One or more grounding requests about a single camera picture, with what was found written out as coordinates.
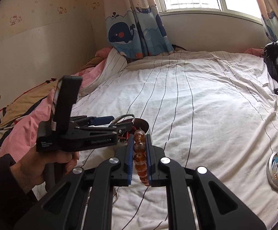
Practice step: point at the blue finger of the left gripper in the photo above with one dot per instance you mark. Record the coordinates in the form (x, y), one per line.
(97, 121)
(95, 128)

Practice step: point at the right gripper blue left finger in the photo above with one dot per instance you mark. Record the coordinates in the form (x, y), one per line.
(129, 158)

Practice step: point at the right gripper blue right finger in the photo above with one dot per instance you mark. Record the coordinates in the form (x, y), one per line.
(148, 158)

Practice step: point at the silver metal bangle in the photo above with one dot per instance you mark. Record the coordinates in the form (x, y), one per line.
(120, 118)

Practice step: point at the left forearm black sleeve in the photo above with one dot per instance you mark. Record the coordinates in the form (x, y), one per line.
(14, 202)

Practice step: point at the person's left hand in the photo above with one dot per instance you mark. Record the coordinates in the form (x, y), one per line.
(28, 171)

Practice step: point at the pink blanket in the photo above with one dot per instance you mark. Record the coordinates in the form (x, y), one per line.
(24, 134)

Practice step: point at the white striped duvet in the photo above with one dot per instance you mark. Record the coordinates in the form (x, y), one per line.
(212, 109)

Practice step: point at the whale print curtain left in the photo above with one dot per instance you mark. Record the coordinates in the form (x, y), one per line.
(135, 28)

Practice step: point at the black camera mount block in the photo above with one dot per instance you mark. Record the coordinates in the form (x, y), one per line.
(65, 97)

